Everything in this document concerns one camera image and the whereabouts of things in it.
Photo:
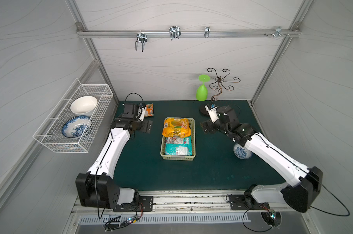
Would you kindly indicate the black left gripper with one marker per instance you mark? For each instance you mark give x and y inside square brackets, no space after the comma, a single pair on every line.
[146,126]

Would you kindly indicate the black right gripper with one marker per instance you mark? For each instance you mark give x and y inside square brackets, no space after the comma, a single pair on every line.
[207,126]

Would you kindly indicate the orange Fox's candy bag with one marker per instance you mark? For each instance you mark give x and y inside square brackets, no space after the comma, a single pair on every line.
[149,110]

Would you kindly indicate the pale green plastic basket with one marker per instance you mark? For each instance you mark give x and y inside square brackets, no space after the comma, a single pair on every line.
[181,158]

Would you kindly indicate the yellow mango candy bag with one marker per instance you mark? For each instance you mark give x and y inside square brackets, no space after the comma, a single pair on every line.
[176,127]

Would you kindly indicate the teal candy bag back side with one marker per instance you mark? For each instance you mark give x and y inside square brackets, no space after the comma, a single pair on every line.
[178,146]

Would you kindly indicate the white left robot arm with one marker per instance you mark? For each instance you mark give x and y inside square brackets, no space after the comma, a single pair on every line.
[96,187]

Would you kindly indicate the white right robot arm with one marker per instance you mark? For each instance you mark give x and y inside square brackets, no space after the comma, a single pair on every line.
[302,184]

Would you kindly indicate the small blue patterned bowl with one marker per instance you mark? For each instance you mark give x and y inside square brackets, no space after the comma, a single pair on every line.
[241,152]

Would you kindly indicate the green plastic wine glass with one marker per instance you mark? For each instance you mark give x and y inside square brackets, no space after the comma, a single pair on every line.
[202,92]

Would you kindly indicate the dark bronze cup tree stand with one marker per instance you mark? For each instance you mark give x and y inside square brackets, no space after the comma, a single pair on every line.
[220,83]

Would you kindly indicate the white bowl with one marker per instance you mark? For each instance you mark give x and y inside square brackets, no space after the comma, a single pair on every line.
[84,106]

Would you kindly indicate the blue patterned plate bowl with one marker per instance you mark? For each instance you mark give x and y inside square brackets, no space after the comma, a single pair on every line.
[76,127]

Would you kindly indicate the metal double hook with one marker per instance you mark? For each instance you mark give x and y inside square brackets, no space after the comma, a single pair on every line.
[141,39]

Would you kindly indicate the metal hook centre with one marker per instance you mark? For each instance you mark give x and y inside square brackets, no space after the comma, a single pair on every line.
[175,32]

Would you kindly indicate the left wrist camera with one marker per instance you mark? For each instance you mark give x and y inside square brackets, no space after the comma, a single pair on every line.
[142,111]

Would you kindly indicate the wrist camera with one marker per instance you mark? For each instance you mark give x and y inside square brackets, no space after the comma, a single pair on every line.
[211,108]
[142,111]

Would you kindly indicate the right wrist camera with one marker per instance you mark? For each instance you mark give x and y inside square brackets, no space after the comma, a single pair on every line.
[211,108]

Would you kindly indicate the white wire wall basket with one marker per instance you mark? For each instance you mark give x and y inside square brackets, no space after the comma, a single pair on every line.
[49,133]

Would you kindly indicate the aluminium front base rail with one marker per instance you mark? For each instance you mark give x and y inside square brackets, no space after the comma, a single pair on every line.
[190,201]

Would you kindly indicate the aluminium top rail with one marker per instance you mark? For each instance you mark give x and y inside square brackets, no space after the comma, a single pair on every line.
[214,33]

